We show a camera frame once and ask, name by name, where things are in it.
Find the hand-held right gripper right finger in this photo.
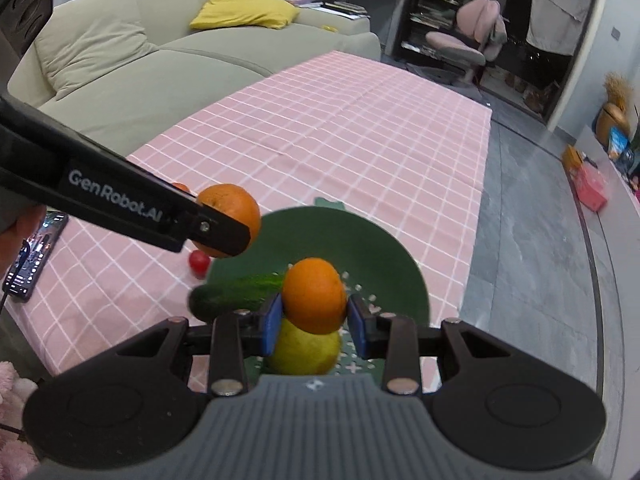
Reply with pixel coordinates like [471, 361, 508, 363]
[347, 293, 511, 397]

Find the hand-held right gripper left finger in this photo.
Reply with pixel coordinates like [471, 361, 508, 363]
[116, 293, 285, 397]

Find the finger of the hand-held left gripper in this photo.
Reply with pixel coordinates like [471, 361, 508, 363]
[170, 202, 252, 260]

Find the small orange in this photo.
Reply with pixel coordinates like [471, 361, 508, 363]
[192, 183, 263, 260]

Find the large orange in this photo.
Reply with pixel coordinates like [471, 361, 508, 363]
[281, 257, 348, 335]

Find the dark green plate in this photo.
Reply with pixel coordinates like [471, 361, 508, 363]
[205, 197, 431, 377]

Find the person's left hand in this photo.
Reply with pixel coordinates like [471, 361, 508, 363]
[0, 206, 49, 282]

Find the yellow lemon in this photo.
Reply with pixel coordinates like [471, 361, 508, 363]
[264, 317, 344, 376]

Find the green cucumber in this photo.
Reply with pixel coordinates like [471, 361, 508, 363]
[188, 272, 286, 324]

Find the black smartphone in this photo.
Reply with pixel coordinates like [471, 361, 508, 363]
[2, 210, 70, 303]

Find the beige sofa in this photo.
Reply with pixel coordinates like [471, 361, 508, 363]
[7, 0, 384, 159]

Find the beige sofa cushion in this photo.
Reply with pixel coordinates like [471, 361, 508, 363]
[33, 0, 161, 104]

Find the pink checked tablecloth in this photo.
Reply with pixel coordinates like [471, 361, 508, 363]
[2, 50, 494, 397]

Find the yellow pillow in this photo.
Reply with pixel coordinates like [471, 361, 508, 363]
[188, 0, 301, 31]

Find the pink plush toy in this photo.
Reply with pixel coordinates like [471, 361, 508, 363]
[0, 360, 42, 467]

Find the stack of books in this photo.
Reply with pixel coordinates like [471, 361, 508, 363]
[299, 0, 371, 22]

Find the grey low ledge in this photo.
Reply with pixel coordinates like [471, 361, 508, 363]
[560, 122, 640, 411]

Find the pink box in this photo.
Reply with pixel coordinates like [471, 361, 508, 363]
[574, 164, 609, 212]

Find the orange packet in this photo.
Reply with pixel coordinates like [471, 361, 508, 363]
[562, 144, 587, 174]

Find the pink office chair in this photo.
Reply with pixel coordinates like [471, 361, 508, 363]
[424, 0, 509, 87]

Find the blue packet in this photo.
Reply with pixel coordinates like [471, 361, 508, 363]
[607, 127, 632, 162]

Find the gold vase with dried plant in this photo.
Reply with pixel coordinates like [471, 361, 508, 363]
[592, 72, 634, 149]

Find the hanging beige towel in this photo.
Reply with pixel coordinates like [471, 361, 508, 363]
[525, 0, 596, 56]

